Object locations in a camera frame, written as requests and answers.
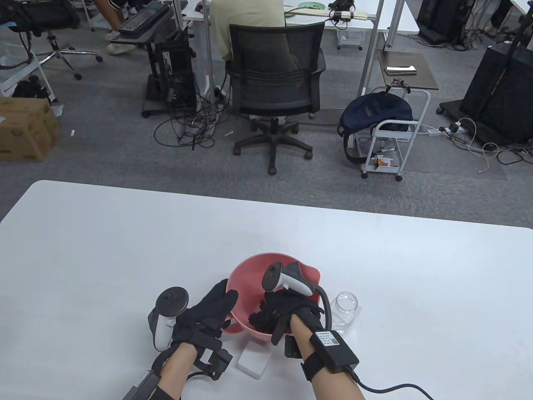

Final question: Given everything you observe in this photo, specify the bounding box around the person's left hand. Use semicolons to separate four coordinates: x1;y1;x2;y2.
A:
171;278;239;347

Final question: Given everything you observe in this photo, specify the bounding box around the person's right hand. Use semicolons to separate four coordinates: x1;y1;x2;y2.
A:
248;290;324;346

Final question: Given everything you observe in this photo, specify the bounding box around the pink salad bowl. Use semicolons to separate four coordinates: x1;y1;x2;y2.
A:
223;252;323;341

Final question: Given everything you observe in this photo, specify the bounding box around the white square jar lid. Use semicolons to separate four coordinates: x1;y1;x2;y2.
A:
237;342;272;380

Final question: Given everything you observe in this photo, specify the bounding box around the clear plastic jar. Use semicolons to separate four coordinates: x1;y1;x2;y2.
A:
329;292;359;333

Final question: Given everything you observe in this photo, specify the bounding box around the person's left forearm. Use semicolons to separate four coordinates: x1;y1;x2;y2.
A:
156;345;198;400

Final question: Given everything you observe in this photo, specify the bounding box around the person's right forearm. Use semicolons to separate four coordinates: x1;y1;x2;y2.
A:
289;313;367;400

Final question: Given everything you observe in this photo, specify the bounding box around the black right forearm sensor box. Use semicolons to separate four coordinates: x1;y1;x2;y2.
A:
309;329;359;373

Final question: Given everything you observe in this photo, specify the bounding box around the black left forearm sensor box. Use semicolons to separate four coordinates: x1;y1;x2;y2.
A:
121;372;161;400

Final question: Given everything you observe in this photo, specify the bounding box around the black white right controller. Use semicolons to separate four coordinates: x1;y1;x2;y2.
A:
262;262;332;332

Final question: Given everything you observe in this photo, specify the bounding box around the black white controller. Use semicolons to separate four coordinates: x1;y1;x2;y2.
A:
262;262;332;332
147;286;189;352

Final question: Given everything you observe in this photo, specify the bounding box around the black white left controller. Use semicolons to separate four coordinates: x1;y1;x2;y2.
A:
147;286;189;352

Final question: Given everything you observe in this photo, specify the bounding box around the white rolling cart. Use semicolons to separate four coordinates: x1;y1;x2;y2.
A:
361;85;431;182

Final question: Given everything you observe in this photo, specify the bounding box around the dark blue backpack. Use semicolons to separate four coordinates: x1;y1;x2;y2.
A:
338;92;413;164

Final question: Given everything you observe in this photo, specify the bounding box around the black mesh office chair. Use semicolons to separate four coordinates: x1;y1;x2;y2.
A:
227;22;327;175

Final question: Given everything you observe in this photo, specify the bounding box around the white floor power strip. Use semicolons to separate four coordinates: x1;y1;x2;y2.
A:
427;123;467;136

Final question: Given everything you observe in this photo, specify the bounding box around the black computer cart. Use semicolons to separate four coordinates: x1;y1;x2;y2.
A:
109;17;198;118

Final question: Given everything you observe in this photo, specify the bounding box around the brown cardboard box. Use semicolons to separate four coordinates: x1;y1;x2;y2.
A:
0;97;62;162

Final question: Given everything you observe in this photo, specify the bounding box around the brown side table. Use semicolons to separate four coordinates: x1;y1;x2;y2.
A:
377;49;440;91

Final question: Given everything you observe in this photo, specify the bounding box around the black bag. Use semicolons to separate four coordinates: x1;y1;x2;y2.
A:
12;79;51;101

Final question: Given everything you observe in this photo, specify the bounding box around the long beige power strip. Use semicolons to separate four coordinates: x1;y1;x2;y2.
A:
289;8;369;21

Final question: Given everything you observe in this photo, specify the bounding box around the white metal rack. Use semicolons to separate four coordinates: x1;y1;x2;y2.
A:
0;52;57;105

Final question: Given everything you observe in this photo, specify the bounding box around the white office desk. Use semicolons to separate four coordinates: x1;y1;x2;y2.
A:
173;0;384;100
385;0;420;48

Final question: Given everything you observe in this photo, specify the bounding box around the black keyboard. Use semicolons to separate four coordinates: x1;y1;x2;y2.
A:
119;2;171;36

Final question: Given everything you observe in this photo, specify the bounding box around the black equipment cabinet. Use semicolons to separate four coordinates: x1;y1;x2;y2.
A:
436;44;533;146

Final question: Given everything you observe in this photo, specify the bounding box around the black equipment stack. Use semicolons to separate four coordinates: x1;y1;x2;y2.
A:
416;0;475;42

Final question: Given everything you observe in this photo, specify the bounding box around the black chrome office chair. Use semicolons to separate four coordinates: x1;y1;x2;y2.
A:
0;0;103;80

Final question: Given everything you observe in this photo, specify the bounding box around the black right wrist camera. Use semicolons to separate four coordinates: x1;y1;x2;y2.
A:
284;335;304;360

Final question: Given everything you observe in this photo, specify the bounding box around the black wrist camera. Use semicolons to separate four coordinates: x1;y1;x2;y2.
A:
192;345;234;381
284;335;304;360

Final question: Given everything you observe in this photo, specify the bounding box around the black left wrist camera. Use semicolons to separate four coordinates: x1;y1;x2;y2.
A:
192;345;234;381

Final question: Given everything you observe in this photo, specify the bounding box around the black sensor box cable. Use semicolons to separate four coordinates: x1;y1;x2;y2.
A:
346;366;436;400

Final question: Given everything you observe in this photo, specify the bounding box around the tangle of black cables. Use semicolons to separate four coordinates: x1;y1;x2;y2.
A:
153;75;242;150

